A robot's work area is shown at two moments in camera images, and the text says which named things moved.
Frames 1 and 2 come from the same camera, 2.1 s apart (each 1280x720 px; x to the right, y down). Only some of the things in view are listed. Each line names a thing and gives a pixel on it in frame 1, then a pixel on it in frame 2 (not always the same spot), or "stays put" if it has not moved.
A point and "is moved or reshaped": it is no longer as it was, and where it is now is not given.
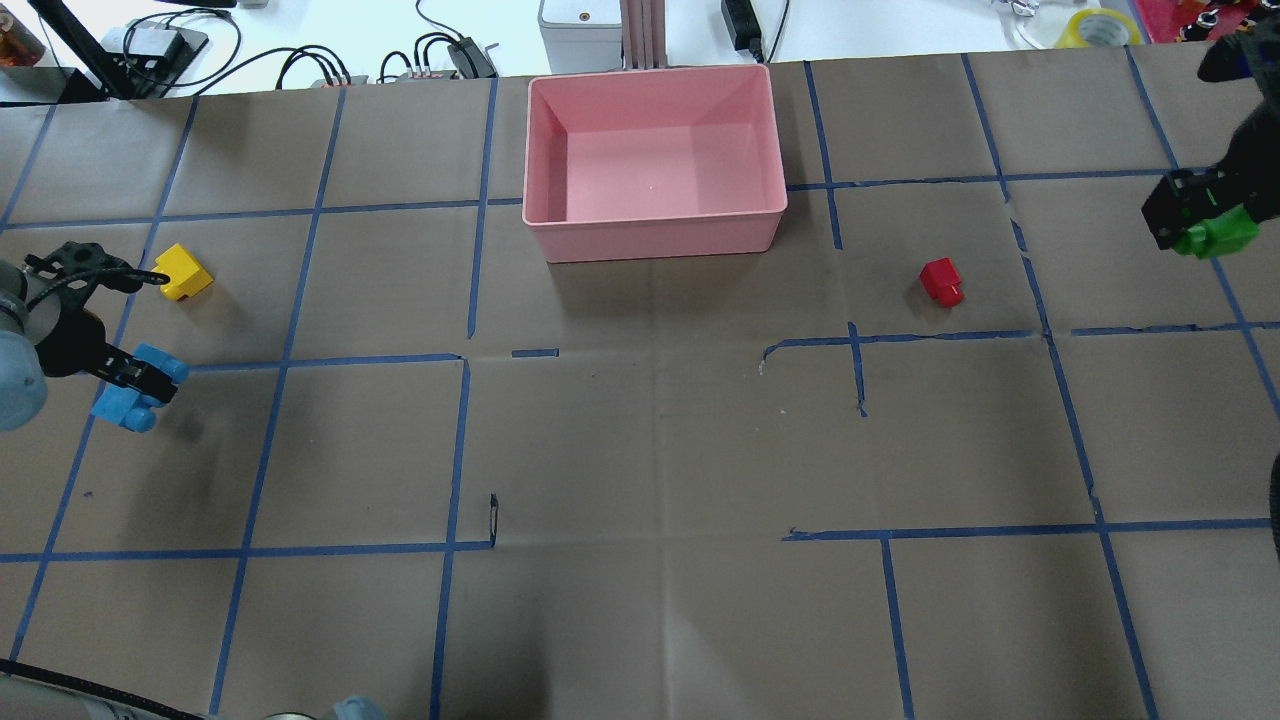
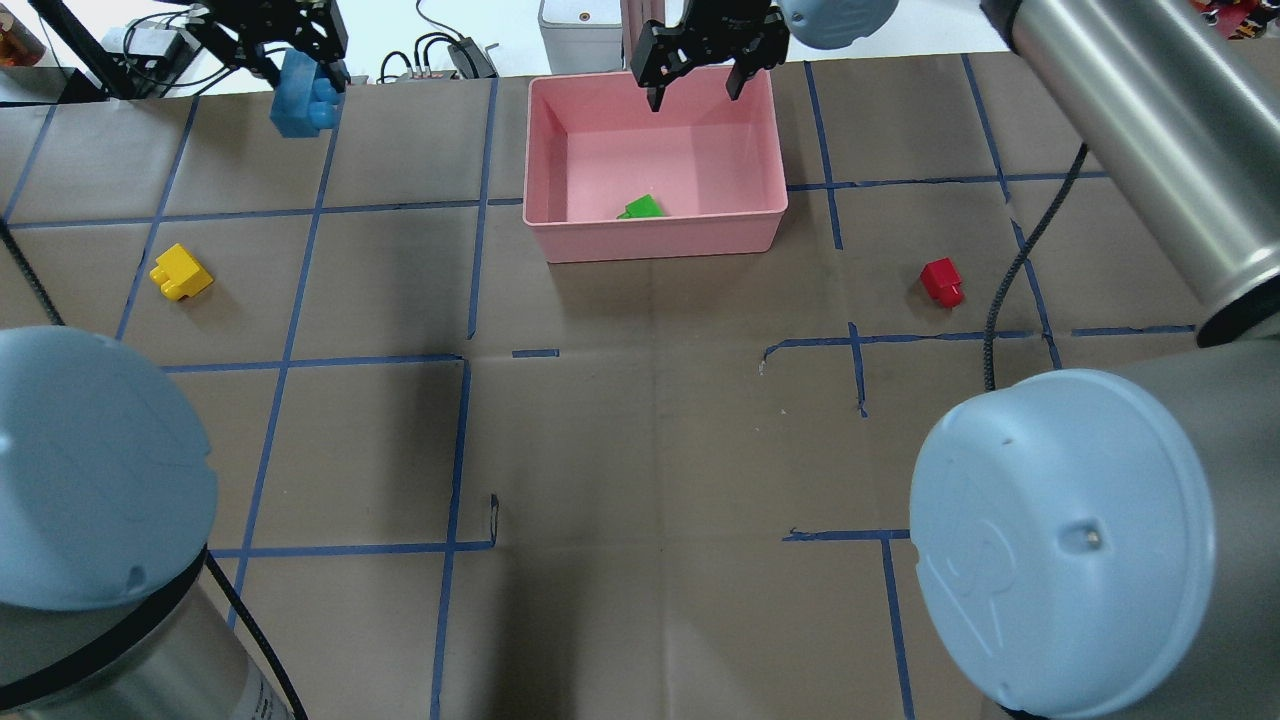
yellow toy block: (186, 272) stays put
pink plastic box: (652, 163) stays put
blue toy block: (131, 408) is moved or reshaped
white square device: (581, 36) stays put
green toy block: (1230, 230) is moved or reshaped
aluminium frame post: (643, 34) stays put
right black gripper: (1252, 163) -> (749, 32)
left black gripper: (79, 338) -> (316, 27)
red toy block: (942, 282) stays put
